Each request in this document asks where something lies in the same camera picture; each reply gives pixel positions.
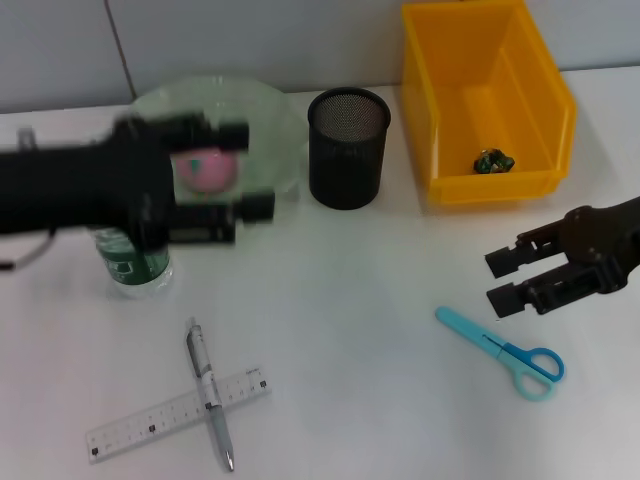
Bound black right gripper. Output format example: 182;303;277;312
483;195;640;318

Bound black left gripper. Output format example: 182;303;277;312
0;118;177;252

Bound pink peach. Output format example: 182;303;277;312
172;149;239;199

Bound clear green-label water bottle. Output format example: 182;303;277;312
89;224;175;300

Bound green plastic wrapper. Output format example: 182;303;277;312
473;147;515;174

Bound translucent green fruit plate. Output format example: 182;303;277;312
124;74;310;236

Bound blue scissors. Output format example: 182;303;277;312
434;305;566;403

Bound black mesh pen holder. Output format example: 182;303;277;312
307;87;392;211

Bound grey white pen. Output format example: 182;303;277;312
186;317;236;472

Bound clear plastic ruler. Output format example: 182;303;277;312
85;367;271;465

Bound yellow plastic bin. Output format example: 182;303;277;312
400;0;579;205

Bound left arm grey cable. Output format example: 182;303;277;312
0;229;56;274

